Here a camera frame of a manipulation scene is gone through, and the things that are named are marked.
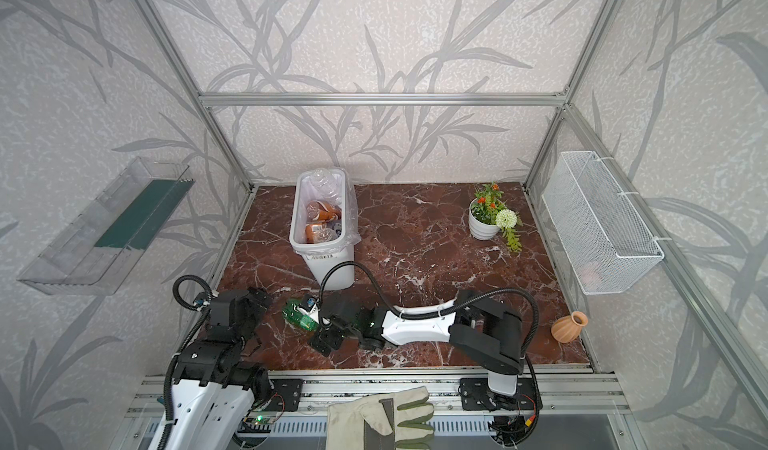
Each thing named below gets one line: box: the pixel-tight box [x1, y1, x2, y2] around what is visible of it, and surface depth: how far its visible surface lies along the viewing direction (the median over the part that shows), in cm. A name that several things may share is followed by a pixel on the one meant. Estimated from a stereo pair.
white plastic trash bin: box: [289, 169, 361, 291], surface depth 84 cm
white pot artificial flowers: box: [468, 182, 523, 252], surface depth 95 cm
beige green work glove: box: [326, 386, 435, 450], surface depth 71 cm
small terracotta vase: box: [551, 311, 589, 343], surface depth 77 cm
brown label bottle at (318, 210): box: [306, 200, 342, 222], surface depth 88 cm
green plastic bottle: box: [282, 299, 319, 332], surface depth 85 cm
